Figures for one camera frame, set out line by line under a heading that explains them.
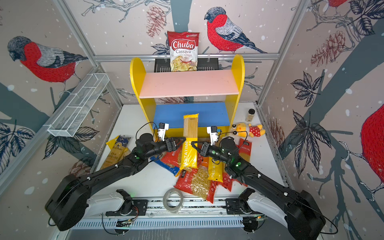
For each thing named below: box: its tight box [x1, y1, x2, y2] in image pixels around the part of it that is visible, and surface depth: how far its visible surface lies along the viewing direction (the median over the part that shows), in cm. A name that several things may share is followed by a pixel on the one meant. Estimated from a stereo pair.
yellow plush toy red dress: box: [232, 122, 266, 138], surface depth 99 cm
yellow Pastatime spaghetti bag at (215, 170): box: [207, 157, 224, 183], surface depth 81 cm
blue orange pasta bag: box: [150, 154, 180, 176], surface depth 85 cm
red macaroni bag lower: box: [173, 167, 218, 204], surface depth 79 cm
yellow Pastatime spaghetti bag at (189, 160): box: [180, 113, 199, 172], surface depth 73 cm
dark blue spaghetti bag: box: [115, 135, 131, 148], surface depth 96 cm
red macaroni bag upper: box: [159, 144, 183, 168], surface depth 85 cm
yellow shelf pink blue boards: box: [130, 54, 245, 138], surface depth 77 cm
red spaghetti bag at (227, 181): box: [216, 172, 239, 192], surface depth 81 cm
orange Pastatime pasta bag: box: [201, 156, 209, 168], surface depth 87 cm
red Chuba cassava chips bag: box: [167, 31, 200, 72], surface depth 85 cm
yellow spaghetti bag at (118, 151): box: [100, 135, 129, 170], surface depth 92 cm
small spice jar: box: [246, 108, 256, 122], surface depth 106 cm
